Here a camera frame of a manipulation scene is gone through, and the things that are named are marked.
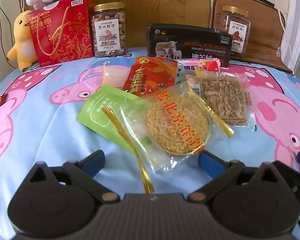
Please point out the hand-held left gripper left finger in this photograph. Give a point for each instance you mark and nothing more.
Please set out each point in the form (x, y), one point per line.
(94, 162)

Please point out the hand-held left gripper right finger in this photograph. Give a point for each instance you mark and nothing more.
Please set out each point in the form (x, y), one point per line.
(208, 161)

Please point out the clear bag with round cake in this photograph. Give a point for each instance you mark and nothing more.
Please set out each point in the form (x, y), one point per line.
(177, 125)

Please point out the green snack packet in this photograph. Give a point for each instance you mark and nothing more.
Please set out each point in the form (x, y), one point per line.
(97, 107)

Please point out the clear seed brittle packet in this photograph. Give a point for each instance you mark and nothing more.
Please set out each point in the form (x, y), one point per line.
(222, 100)

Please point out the white jelly packet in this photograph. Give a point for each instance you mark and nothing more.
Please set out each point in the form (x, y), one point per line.
(113, 76)

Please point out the pink strawberry snack packet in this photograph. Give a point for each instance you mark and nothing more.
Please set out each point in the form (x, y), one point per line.
(202, 65)

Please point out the red snack packet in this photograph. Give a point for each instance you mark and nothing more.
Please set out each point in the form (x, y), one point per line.
(150, 76)

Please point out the black box with sheep print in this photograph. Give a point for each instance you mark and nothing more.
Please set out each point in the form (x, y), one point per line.
(190, 42)

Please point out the pig print blanket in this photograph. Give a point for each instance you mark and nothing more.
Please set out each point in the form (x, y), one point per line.
(40, 125)

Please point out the brown seat cushion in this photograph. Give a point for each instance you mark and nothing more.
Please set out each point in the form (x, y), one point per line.
(265, 35)

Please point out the cashew jar with gold lid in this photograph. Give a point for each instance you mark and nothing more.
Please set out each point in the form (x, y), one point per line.
(109, 32)

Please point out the red gift box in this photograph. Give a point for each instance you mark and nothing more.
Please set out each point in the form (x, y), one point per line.
(62, 35)

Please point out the pecan jar with gold lid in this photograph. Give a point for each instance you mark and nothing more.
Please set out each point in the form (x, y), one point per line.
(236, 32)

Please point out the yellow chick plush toy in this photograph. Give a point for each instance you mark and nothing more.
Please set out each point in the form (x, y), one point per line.
(21, 42)

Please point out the wooden board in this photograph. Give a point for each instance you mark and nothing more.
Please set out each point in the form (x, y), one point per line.
(150, 2)

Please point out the white window frame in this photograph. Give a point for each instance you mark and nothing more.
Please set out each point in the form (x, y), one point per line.
(298, 17)

